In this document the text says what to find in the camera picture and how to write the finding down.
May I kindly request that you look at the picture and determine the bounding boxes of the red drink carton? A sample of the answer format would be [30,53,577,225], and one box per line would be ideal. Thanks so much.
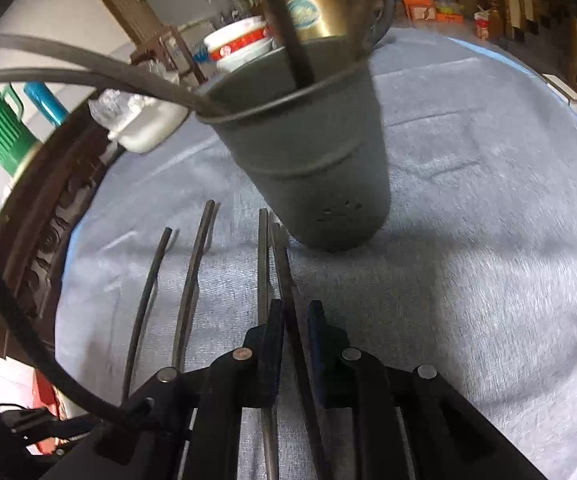
[473,7,492,41]

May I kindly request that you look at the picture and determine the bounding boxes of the white plastic basin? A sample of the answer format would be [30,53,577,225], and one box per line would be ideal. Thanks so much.
[108,95,189,154]

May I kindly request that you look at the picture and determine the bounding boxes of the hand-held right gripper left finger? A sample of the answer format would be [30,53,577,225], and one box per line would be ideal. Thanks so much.
[38,299,286,480]

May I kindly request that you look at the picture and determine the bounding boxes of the dark grey chopstick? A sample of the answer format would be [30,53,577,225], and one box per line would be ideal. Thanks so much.
[171,199,218,373]
[0,69,226,116]
[251,0,316,87]
[121,226,174,403]
[257,207,279,480]
[0,34,209,108]
[270,221,336,480]

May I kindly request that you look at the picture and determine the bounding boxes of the white bowl red band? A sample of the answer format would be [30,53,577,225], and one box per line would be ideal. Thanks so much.
[203,16,270,62]
[217,40,275,74]

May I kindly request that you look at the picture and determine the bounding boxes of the grey metal utensil holder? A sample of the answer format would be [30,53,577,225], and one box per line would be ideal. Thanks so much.
[196,35,394,253]

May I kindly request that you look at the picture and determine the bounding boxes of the black cable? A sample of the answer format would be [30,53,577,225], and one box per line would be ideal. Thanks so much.
[0,232,142,428]

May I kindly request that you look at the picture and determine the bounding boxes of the clear plastic bag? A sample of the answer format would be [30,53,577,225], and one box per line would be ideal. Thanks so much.
[88,60,182,126]

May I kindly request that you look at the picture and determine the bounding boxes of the blue table cover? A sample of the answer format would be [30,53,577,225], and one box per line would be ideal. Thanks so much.
[53,25,577,321]

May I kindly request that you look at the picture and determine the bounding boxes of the blue water bottle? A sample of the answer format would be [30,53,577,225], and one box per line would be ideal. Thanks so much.
[23,81,69,127]

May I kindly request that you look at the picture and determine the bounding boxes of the red plastic bag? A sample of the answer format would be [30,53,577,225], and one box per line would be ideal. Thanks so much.
[32,367,62,418]

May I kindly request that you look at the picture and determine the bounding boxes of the orange cardboard boxes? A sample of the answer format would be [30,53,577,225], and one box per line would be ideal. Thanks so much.
[402,0,465,24]

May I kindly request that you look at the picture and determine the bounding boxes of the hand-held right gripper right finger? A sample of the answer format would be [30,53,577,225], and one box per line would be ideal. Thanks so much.
[306,301,549,480]

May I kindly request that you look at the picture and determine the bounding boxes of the green thermos flask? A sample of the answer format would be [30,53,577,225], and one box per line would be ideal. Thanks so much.
[0,89,38,173]

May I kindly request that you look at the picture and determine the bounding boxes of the small white stool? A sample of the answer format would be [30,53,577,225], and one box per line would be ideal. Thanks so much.
[543,74,577,117]

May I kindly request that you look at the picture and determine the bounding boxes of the gold electric kettle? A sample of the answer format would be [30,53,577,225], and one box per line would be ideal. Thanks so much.
[267,0,400,47]

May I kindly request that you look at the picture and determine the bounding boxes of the brown wooden door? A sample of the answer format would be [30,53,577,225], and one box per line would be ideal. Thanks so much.
[76,0,169,61]

